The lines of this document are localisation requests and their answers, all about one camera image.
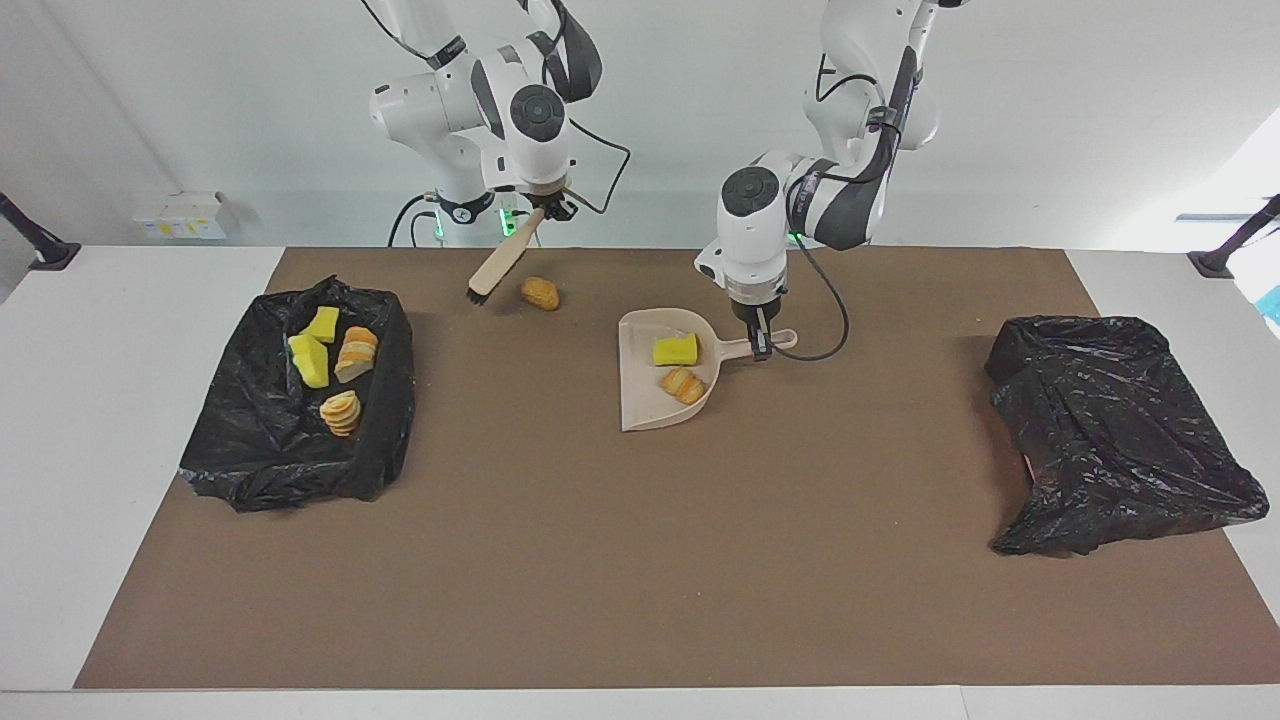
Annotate beige hand brush black bristles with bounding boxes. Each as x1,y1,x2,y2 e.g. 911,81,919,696
465,207,548,307

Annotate small striped croissant toy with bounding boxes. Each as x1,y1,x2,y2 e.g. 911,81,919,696
659,366,707,406

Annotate beige plastic dustpan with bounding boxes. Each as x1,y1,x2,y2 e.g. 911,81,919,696
617,308,799,433

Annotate torn croissant bread piece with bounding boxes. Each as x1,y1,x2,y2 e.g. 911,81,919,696
318,389,362,437
334,326,380,384

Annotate rounded yellow sponge piece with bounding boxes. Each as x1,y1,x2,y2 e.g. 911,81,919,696
287,332,330,390

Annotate crumpled closed black trash bag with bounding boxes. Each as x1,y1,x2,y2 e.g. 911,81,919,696
985,315,1271,558

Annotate open black bag trash bin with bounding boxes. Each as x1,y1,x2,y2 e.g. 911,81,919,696
179,276,417,514

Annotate brown table mat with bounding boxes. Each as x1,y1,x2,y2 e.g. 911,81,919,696
73,247,1280,691

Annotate black stand foot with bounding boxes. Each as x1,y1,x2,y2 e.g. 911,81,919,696
0,192,81,271
1188,195,1280,279

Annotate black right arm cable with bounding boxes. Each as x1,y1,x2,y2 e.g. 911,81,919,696
560,115,633,216

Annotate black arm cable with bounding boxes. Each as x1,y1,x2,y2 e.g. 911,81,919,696
780,240,851,363
560,115,633,216

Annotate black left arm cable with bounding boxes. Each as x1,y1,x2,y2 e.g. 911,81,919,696
780,240,851,363

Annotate black right base cable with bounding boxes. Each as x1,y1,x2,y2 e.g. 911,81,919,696
388,193,441,248

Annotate white wall socket box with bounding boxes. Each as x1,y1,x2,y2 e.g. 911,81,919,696
132,191,233,241

